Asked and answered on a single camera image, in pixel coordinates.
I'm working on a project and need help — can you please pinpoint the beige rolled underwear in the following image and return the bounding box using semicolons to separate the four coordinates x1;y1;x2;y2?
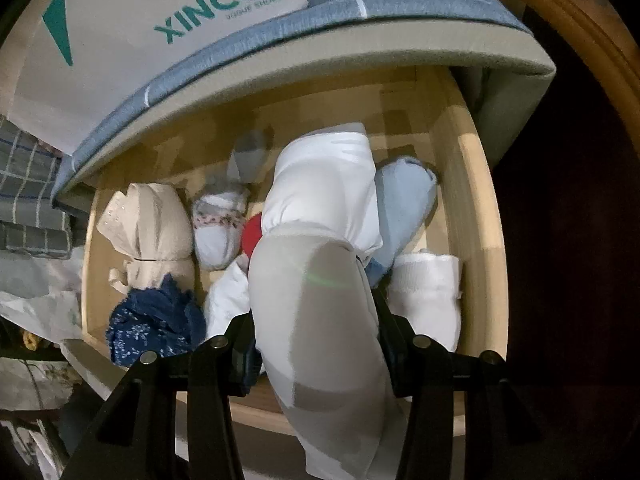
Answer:
96;182;197;296

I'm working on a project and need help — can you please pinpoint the grey nightstand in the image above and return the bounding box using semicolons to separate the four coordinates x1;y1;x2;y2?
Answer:
52;20;558;211

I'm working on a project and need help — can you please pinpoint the large white underwear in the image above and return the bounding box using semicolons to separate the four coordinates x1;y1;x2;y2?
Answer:
247;121;408;480

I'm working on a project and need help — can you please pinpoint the light blue underwear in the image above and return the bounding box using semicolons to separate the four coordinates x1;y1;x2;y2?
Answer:
364;157;440;286

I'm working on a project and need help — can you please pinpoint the red cloth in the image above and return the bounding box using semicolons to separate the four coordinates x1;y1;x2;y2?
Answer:
241;212;265;256

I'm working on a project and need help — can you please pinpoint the grey plaid bedding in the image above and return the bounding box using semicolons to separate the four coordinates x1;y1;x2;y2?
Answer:
0;115;76;261

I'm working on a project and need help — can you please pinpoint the small white underwear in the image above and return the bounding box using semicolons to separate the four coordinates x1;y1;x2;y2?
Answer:
202;259;253;343

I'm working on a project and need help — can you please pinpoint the white grey pink patterned roll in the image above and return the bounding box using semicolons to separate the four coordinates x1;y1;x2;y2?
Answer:
192;129;275;268

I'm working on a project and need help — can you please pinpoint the wooden drawer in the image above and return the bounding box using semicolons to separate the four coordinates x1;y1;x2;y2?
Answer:
60;67;508;443

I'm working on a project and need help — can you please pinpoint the navy floral underwear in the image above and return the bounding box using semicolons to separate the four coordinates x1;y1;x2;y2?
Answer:
104;274;207;368

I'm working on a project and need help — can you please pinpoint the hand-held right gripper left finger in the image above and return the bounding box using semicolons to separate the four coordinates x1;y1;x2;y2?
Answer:
60;311;264;480

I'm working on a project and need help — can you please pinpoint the white shoe box green print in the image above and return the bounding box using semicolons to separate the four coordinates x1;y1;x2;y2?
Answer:
11;0;311;156

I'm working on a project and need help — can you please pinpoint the white ribbed rolled cloth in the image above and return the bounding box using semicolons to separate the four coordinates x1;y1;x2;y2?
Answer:
387;252;463;353

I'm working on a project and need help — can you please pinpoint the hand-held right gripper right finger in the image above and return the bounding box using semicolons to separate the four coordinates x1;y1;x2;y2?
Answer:
369;286;545;480

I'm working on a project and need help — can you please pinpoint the wooden bed frame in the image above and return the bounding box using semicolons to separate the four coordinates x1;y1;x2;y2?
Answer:
450;0;640;141

